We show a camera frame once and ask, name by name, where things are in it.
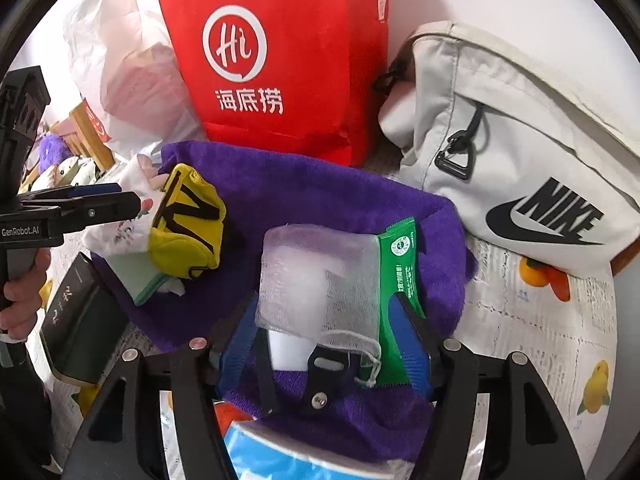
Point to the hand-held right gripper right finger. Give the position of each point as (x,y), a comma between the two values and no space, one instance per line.
(412,350)

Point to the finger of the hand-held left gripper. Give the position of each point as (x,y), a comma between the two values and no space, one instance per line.
(95,190)
(100,210)

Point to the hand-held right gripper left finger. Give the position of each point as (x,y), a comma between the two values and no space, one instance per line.
(235,355)

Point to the white sponge block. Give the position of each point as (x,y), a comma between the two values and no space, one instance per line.
(290,352)

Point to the white mesh bag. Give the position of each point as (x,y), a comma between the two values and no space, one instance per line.
(345,290)

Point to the green wet wipe packet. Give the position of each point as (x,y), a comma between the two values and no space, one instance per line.
(402,260)

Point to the yellow pouch black stripes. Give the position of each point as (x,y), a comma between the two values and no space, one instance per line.
(190,225)

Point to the blue tissue pack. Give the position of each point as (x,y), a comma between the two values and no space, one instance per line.
(300,455)

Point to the purple towel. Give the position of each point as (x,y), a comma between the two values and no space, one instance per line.
(320,195)

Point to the person's left forearm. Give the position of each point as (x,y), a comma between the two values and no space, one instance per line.
(25,410)

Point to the person's left hand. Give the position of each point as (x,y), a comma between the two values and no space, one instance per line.
(22,305)

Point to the white spotted plush toy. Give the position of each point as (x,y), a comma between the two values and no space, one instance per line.
(65,175)

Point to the purple plush toy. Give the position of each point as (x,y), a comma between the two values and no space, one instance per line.
(52,150)

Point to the dark tin box gold base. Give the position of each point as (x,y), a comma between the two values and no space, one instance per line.
(80,320)

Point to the fruit print tablecloth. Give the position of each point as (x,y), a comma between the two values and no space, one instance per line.
(525,360)

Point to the white plastic shopping bag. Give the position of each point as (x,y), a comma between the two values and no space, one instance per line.
(125,70)

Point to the red paper shopping bag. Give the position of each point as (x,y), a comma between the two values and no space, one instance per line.
(280,60)

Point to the grey waist bag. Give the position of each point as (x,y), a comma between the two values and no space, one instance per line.
(525,135)

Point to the brown wooden door frame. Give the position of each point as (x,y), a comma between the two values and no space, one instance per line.
(627,265)

